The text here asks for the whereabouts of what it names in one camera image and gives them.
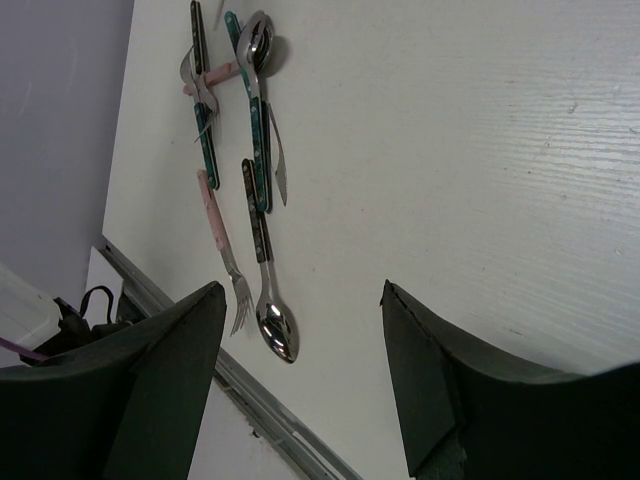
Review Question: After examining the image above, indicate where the teal handled spoon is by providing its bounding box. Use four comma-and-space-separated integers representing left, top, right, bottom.
224, 10, 274, 213

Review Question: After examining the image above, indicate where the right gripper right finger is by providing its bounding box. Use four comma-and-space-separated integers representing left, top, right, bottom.
380, 282, 639, 479

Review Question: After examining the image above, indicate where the pink handled spoon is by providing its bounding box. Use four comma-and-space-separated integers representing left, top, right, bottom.
205, 16, 274, 89

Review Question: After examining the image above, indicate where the black handled fork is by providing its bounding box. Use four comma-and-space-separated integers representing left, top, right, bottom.
179, 1, 219, 140

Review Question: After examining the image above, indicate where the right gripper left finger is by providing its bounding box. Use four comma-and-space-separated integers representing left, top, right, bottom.
1, 282, 226, 479

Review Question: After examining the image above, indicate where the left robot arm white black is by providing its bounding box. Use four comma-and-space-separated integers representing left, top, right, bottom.
0, 264, 61, 350

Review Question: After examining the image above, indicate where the teal handled knife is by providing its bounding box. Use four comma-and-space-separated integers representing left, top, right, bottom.
261, 100, 288, 206

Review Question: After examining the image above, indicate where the teal handled fork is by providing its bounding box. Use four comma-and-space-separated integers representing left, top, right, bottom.
179, 47, 220, 190

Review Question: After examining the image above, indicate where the pink handled fork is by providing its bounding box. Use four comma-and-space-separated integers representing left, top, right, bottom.
197, 170, 252, 336

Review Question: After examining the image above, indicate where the black handled spoon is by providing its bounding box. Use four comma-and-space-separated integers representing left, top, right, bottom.
241, 159, 299, 364

